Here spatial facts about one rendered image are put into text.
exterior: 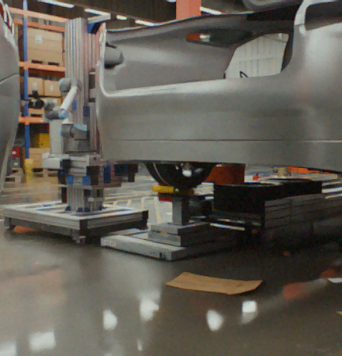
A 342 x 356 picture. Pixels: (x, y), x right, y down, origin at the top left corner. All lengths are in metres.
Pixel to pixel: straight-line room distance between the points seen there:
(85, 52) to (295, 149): 2.99
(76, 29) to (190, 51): 1.33
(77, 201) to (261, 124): 2.87
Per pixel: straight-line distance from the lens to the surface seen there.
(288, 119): 2.56
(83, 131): 4.83
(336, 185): 7.48
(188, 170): 4.47
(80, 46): 5.14
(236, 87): 2.67
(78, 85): 4.84
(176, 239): 4.17
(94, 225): 4.79
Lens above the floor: 0.91
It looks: 4 degrees down
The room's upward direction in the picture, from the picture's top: straight up
